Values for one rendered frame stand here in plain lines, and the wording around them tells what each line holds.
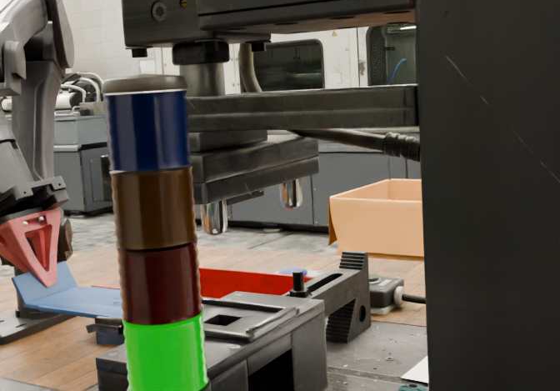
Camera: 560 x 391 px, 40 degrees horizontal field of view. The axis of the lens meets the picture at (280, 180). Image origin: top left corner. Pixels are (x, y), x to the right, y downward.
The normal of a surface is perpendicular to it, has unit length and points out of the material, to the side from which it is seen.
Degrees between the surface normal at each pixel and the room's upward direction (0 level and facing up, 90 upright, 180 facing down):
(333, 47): 90
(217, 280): 90
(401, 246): 85
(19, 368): 0
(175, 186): 104
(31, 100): 65
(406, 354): 0
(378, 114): 90
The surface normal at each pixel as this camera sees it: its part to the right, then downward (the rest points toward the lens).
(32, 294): 0.71, -0.48
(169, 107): 0.65, 0.29
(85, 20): -0.55, 0.13
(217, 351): -0.06, -0.99
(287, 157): 0.86, 0.01
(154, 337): -0.08, -0.11
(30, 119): 0.02, -0.31
